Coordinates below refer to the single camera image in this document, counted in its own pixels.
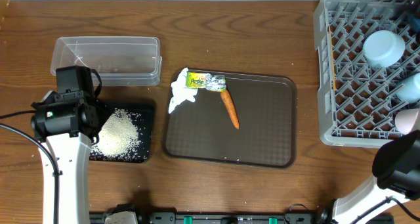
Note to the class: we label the white cup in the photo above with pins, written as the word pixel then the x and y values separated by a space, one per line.
pixel 407 121

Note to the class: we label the orange carrot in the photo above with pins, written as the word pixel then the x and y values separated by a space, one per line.
pixel 229 104

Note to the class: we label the foil snack wrapper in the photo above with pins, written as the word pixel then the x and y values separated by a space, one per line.
pixel 206 81

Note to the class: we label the light blue cup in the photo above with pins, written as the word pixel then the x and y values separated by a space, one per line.
pixel 409 89

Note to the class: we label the dark blue plate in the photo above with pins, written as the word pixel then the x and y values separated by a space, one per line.
pixel 414 22

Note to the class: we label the black waste tray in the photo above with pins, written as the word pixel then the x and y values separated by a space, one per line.
pixel 142 153

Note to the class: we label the crumpled white napkin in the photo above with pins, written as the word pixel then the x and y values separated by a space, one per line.
pixel 180 91

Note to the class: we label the pile of rice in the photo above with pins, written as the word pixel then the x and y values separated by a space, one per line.
pixel 119 135

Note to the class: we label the light blue bowl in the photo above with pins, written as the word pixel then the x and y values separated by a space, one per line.
pixel 383 49

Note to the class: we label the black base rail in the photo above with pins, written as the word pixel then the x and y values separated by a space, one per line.
pixel 176 218

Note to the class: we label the grey dishwasher rack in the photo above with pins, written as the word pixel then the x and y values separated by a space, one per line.
pixel 361 111

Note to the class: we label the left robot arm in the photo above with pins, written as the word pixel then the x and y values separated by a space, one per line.
pixel 65 163

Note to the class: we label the brown serving tray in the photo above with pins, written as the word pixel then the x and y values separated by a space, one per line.
pixel 267 111

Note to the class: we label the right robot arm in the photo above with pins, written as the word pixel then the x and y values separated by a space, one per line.
pixel 394 181

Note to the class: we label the wooden chopstick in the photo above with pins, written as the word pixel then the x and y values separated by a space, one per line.
pixel 332 59

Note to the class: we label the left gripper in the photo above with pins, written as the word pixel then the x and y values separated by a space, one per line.
pixel 94 106

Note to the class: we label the clear plastic bin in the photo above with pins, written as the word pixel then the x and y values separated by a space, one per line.
pixel 119 60

